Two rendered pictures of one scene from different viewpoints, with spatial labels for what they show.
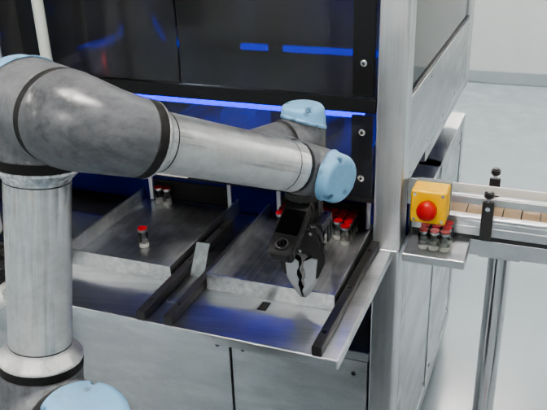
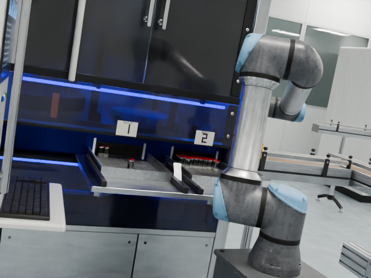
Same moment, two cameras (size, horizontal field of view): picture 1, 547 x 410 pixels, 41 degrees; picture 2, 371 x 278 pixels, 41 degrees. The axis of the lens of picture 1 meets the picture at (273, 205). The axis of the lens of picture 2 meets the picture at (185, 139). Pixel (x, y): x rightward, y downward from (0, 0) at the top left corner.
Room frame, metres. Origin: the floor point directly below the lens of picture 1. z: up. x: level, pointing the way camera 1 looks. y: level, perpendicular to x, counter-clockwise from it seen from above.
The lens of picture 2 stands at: (-0.07, 1.39, 1.30)
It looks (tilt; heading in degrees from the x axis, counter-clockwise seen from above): 8 degrees down; 318
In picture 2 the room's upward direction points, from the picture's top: 10 degrees clockwise
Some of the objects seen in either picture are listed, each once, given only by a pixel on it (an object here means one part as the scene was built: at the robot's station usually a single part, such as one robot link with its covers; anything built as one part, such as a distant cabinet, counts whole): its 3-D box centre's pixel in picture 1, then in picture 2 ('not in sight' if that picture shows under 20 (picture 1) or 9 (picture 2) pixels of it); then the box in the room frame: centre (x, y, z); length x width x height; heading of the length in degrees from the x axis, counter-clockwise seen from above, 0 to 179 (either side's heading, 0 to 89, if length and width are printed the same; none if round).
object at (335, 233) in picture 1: (313, 225); (197, 162); (1.45, -0.09, 0.90); 0.18 x 0.02 x 0.05; 68
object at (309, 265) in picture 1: (314, 272); not in sight; (1.17, -0.07, 0.95); 0.06 x 0.03 x 0.09; 158
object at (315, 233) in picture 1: (306, 217); not in sight; (1.18, -0.06, 1.06); 0.09 x 0.08 x 0.12; 158
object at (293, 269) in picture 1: (298, 268); not in sight; (1.18, -0.04, 0.95); 0.06 x 0.03 x 0.09; 158
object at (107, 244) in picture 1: (155, 228); (127, 163); (1.47, 0.27, 0.90); 0.34 x 0.26 x 0.04; 158
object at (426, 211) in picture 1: (426, 210); not in sight; (1.32, -0.31, 0.99); 0.04 x 0.04 x 0.04; 68
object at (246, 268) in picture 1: (297, 250); (206, 171); (1.35, -0.05, 0.90); 0.34 x 0.26 x 0.04; 158
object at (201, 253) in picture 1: (189, 271); (181, 175); (1.26, 0.17, 0.91); 0.14 x 0.03 x 0.06; 158
